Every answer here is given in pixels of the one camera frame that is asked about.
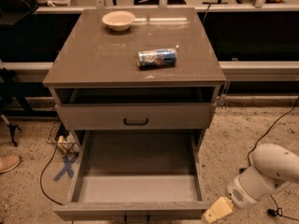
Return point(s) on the grey drawer cabinet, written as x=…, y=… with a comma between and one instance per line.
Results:
x=98, y=66

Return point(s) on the blue tape cross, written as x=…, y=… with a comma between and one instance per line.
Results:
x=67, y=169

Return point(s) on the grey top drawer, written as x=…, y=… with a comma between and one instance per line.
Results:
x=128, y=117

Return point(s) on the grey drawer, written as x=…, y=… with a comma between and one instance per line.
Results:
x=136, y=175
x=128, y=117

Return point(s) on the tan shoe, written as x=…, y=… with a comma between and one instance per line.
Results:
x=8, y=163

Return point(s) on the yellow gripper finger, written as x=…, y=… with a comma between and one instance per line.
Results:
x=221, y=208

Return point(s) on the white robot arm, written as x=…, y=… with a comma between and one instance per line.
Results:
x=274, y=168

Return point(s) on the blue silver can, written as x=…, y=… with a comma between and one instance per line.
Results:
x=156, y=58

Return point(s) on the white bowl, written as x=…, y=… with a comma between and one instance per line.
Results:
x=118, y=20

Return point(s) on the black stand legs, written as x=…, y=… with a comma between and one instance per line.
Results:
x=21, y=91

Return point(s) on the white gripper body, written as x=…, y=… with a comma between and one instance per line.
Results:
x=237, y=194

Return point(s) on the wire basket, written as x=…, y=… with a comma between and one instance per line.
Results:
x=61, y=138

